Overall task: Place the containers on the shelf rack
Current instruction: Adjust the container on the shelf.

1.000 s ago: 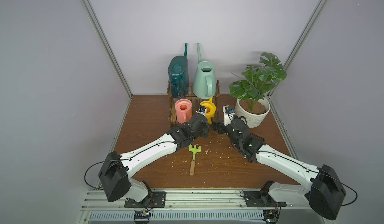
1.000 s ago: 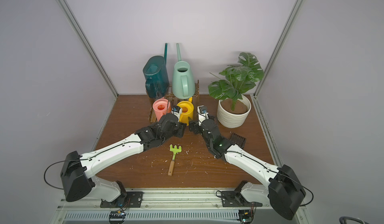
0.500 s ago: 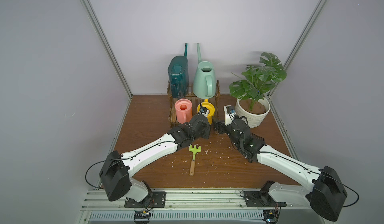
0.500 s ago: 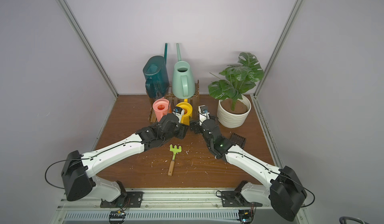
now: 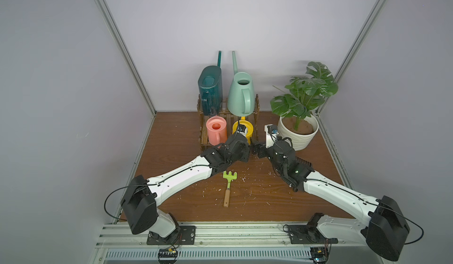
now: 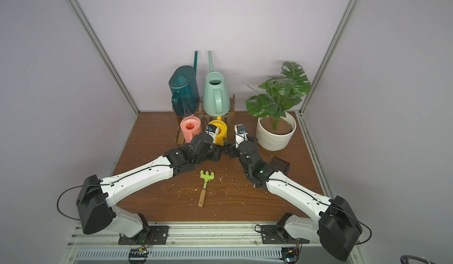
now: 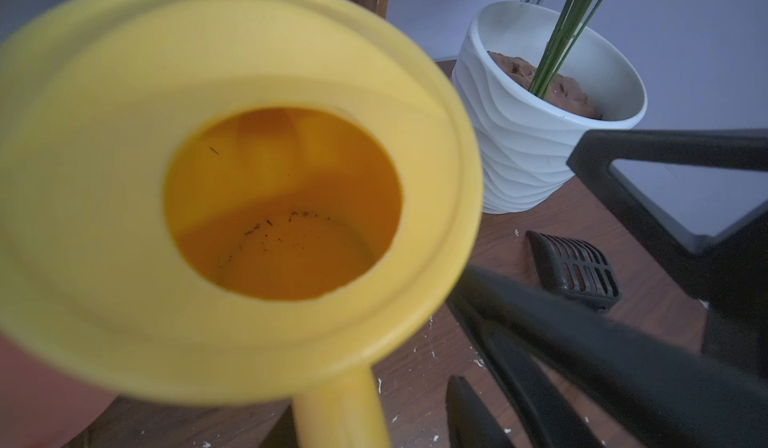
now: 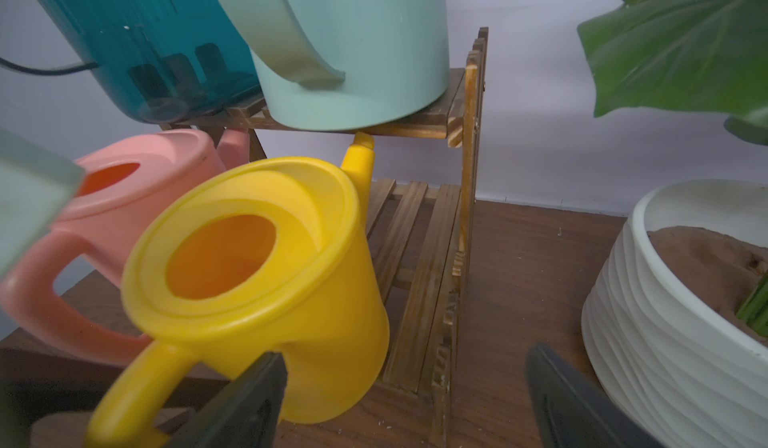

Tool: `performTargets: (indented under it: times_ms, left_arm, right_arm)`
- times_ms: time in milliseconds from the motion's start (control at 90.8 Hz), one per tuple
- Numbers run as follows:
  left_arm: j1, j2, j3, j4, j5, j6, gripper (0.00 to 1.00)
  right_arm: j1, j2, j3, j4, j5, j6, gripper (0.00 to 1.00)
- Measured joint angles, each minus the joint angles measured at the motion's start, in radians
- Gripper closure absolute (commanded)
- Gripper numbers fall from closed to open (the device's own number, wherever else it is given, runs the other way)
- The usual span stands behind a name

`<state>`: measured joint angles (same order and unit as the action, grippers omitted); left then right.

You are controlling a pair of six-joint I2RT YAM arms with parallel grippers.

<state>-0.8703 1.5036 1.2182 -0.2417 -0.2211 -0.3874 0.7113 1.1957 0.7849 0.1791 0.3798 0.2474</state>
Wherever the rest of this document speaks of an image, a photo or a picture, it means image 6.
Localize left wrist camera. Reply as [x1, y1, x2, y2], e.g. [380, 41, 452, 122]
[205, 124, 220, 144]

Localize green toy rake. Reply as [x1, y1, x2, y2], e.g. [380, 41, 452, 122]
[198, 170, 215, 207]

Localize white ribbed plant pot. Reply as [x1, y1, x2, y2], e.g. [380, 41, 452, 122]
[256, 112, 297, 152]

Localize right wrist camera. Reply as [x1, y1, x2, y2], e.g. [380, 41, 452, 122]
[234, 124, 248, 148]

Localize green monstera plant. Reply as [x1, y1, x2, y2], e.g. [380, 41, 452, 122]
[245, 61, 312, 132]

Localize light green watering can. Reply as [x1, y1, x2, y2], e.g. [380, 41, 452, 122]
[203, 51, 231, 117]

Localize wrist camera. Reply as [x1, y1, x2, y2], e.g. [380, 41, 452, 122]
[234, 124, 248, 148]
[205, 124, 220, 144]

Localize dark teal watering can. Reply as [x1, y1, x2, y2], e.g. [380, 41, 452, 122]
[169, 51, 200, 117]

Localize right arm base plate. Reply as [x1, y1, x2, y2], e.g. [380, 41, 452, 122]
[254, 224, 310, 245]

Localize black plastic scoop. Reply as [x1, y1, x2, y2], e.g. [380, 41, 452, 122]
[271, 157, 291, 176]

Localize pink watering can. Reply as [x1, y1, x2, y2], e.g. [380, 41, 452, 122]
[180, 115, 201, 143]

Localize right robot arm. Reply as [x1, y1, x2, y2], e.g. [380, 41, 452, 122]
[224, 141, 363, 262]

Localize wooden slatted shelf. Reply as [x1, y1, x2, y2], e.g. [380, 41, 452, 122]
[175, 95, 235, 146]

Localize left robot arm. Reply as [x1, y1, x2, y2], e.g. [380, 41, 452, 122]
[76, 133, 223, 244]

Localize aluminium front rail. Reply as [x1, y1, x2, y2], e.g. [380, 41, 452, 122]
[67, 222, 362, 249]

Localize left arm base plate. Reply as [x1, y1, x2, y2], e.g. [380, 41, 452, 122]
[118, 226, 170, 246]

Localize yellow watering can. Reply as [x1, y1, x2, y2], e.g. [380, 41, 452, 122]
[209, 117, 228, 146]

